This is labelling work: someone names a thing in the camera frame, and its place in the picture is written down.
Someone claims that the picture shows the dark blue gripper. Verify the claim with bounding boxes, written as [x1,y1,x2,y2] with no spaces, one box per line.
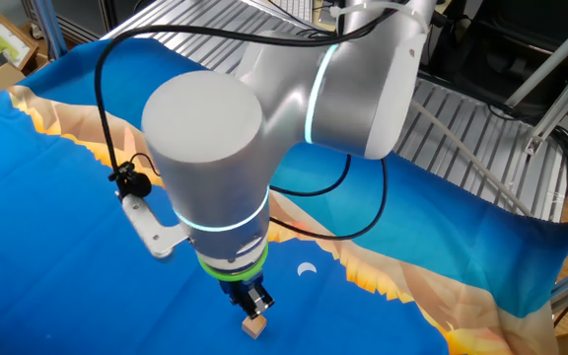
[218,270,275,320]

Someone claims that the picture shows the small wooden block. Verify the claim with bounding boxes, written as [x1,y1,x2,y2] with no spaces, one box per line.
[241,314,268,340]

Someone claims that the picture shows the blue mountain print cloth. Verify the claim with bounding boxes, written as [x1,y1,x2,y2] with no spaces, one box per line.
[0,36,568,355]

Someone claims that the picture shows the white keyboard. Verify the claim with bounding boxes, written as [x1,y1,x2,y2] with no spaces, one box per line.
[263,0,315,24]

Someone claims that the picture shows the black side panel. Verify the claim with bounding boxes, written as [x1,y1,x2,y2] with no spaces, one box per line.
[20,0,162,46]

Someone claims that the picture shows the black equipment box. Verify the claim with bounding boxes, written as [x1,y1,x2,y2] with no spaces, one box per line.
[419,0,568,124]

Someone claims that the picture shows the green flange ring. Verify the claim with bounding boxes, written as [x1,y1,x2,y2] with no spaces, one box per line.
[196,242,270,283]

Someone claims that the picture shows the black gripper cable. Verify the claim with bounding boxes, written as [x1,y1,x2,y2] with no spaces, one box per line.
[267,153,353,198]
[267,157,390,243]

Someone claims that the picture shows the silver camera mount bracket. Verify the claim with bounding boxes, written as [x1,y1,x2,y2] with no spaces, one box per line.
[117,190,192,261]

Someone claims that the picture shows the thick black camera cable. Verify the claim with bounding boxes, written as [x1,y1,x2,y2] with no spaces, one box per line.
[94,9,416,199]

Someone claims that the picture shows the thin black wire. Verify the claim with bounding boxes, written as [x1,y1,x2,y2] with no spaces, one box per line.
[128,151,163,175]

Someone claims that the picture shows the grey base cable hose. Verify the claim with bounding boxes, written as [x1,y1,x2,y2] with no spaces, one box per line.
[408,100,534,218]

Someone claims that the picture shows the white cable tie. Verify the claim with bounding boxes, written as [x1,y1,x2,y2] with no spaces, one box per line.
[329,1,434,36]

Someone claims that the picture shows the wooden picture frame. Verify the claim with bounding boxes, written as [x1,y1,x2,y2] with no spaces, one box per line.
[0,12,39,85]

